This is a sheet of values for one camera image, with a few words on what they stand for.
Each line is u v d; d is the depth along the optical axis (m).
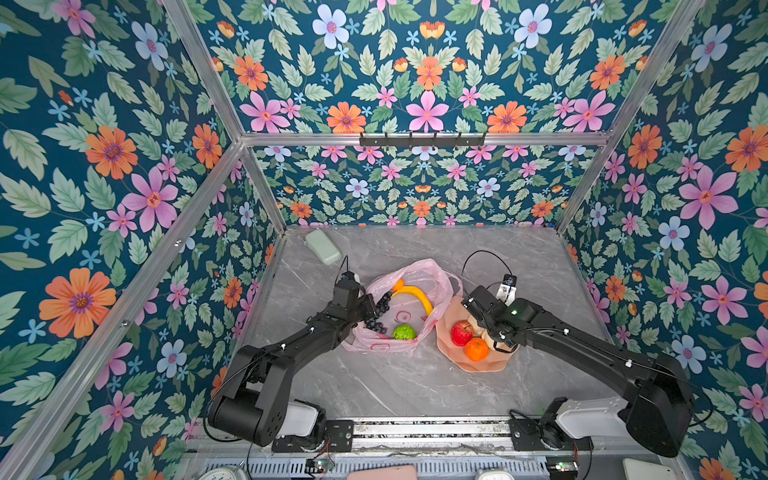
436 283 0.91
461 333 0.84
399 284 0.95
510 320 0.56
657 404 0.39
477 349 0.82
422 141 0.92
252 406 0.43
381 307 0.93
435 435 0.75
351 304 0.72
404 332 0.86
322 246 1.11
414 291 0.99
